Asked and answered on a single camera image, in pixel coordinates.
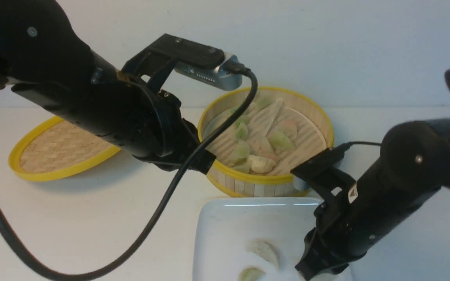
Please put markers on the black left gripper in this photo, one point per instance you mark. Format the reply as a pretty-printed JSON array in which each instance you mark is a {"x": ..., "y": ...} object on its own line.
[{"x": 159, "y": 133}]

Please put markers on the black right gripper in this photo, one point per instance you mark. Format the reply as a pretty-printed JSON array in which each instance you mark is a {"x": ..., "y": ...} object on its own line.
[{"x": 327, "y": 246}]

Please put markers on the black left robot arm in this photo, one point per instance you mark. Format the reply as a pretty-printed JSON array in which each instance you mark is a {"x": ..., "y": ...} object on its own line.
[{"x": 48, "y": 64}]

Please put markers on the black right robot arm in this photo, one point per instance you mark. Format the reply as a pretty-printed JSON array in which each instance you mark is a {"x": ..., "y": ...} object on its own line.
[{"x": 413, "y": 165}]

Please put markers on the white dumpling on plate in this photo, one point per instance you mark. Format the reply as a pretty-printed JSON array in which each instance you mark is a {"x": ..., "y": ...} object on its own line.
[{"x": 264, "y": 250}]

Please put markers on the pale green dumpling plate bottom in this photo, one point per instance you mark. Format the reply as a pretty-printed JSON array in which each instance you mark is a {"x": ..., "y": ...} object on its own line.
[{"x": 251, "y": 274}]

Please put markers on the white square plate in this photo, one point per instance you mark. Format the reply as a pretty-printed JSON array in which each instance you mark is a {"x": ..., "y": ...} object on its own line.
[{"x": 225, "y": 226}]

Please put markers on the small green dumpling middle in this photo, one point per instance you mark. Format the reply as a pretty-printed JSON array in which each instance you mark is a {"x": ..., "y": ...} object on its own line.
[{"x": 241, "y": 132}]

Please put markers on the pink shrimp dumpling centre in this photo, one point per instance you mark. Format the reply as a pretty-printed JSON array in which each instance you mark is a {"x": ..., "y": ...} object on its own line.
[{"x": 265, "y": 150}]

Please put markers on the white dumpling front steamer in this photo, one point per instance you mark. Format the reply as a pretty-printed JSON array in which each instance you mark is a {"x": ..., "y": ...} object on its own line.
[{"x": 261, "y": 165}]

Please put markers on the green dumpling back top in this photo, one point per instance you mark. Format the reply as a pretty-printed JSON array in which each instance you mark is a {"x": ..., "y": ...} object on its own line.
[{"x": 263, "y": 102}]

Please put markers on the yellow bamboo steamer basket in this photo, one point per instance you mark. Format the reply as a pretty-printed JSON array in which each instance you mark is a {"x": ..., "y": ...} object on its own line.
[{"x": 315, "y": 133}]

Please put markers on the pink dumpling right steamer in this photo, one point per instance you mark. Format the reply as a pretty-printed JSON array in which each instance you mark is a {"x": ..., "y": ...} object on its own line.
[{"x": 289, "y": 127}]

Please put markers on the yellow woven steamer lid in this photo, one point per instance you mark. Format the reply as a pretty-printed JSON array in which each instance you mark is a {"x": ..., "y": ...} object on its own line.
[{"x": 57, "y": 149}]

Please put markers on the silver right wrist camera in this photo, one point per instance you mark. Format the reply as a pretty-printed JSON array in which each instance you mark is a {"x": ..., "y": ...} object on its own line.
[{"x": 322, "y": 174}]

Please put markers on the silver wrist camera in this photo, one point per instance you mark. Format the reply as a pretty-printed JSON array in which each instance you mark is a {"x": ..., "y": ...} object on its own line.
[
  {"x": 209, "y": 70},
  {"x": 322, "y": 174}
]

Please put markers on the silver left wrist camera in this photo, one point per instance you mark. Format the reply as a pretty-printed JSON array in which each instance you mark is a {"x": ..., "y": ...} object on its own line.
[{"x": 209, "y": 70}]

